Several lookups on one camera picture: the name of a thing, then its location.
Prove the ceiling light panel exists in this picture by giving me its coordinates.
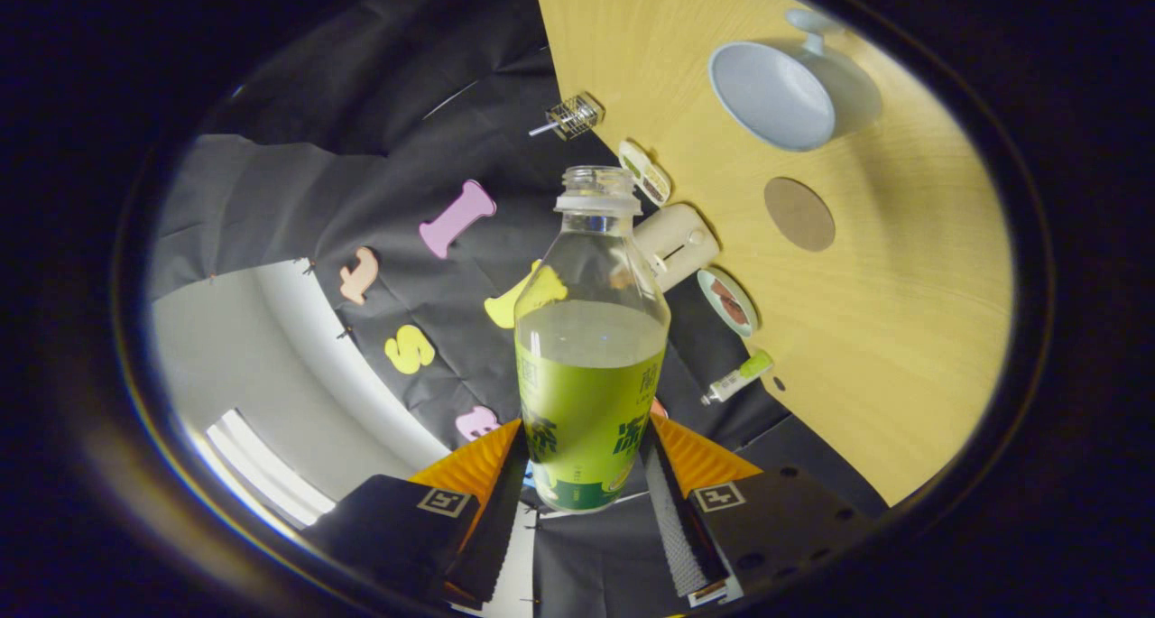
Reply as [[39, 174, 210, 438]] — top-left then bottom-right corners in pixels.
[[206, 408, 337, 529]]

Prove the metal wire holder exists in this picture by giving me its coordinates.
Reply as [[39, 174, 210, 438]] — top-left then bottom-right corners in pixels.
[[546, 92, 604, 141]]

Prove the green label juice bottle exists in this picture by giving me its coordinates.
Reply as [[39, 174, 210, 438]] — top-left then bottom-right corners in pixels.
[[514, 165, 672, 513]]

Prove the brown round coaster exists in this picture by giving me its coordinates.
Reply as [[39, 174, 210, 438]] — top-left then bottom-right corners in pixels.
[[763, 177, 836, 253]]

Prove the white divided dish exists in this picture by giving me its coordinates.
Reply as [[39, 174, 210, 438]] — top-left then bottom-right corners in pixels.
[[618, 140, 672, 208]]

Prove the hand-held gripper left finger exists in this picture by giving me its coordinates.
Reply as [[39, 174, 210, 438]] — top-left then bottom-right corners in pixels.
[[302, 418, 529, 610]]

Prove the wooden table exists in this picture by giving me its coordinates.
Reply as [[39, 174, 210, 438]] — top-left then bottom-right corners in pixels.
[[530, 0, 1016, 508]]

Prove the white toaster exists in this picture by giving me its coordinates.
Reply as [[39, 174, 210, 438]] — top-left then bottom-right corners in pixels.
[[632, 203, 721, 293]]

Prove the small white green bottle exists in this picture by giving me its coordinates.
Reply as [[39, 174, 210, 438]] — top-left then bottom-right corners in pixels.
[[701, 349, 775, 407]]

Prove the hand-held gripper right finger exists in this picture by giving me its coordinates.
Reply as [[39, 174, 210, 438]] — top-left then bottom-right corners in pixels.
[[645, 412, 881, 605]]

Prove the pale green plate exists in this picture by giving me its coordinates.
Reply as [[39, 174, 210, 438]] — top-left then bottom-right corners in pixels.
[[697, 268, 759, 338]]

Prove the white cup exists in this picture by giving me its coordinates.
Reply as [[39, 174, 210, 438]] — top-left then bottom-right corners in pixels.
[[708, 8, 883, 152]]

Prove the black backdrop cloth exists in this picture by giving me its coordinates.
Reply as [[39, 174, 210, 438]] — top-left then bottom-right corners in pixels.
[[149, 0, 890, 614]]

